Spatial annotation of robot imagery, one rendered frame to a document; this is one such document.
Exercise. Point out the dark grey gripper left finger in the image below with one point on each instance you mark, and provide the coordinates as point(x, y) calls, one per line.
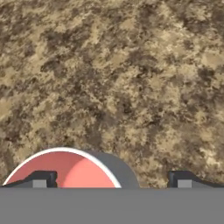
point(43, 176)

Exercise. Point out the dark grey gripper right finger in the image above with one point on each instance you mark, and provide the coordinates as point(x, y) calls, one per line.
point(181, 176)

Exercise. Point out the grey cup with red inside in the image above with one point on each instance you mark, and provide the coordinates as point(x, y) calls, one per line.
point(84, 172)

